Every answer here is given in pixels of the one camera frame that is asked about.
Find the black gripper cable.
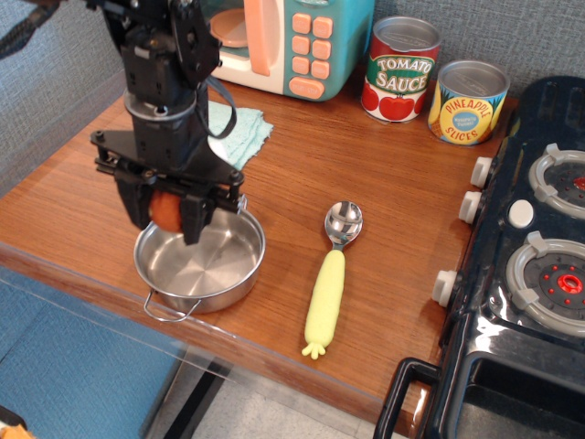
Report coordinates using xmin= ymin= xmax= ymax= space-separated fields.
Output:
xmin=203 ymin=75 xmax=239 ymax=140

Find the tomato sauce can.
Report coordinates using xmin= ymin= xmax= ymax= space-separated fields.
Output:
xmin=361 ymin=16 xmax=441 ymax=123

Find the orange object bottom left corner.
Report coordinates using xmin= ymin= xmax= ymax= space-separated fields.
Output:
xmin=0 ymin=406 xmax=36 ymax=439

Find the toy microwave teal and cream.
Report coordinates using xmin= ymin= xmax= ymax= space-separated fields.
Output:
xmin=201 ymin=1 xmax=375 ymax=102

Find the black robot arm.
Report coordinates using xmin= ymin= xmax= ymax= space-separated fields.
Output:
xmin=87 ymin=1 xmax=244 ymax=245

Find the black braided cable sleeve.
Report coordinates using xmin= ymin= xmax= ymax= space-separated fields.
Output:
xmin=0 ymin=0 xmax=63 ymax=60

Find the brown plush mushroom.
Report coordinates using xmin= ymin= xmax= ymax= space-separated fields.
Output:
xmin=148 ymin=190 xmax=183 ymax=233

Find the pineapple slices can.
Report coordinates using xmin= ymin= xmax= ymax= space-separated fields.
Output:
xmin=428 ymin=59 xmax=510 ymax=146

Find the light blue folded cloth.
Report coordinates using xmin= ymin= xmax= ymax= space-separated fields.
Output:
xmin=208 ymin=102 xmax=273 ymax=171

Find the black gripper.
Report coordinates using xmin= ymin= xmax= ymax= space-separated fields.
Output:
xmin=90 ymin=91 xmax=244 ymax=245

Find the stainless steel pot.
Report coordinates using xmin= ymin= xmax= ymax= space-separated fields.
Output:
xmin=133 ymin=209 xmax=266 ymax=323

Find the black toy stove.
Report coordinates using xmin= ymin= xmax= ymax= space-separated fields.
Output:
xmin=375 ymin=76 xmax=584 ymax=438

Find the spoon with yellow handle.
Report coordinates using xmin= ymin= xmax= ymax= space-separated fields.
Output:
xmin=302 ymin=200 xmax=363 ymax=360

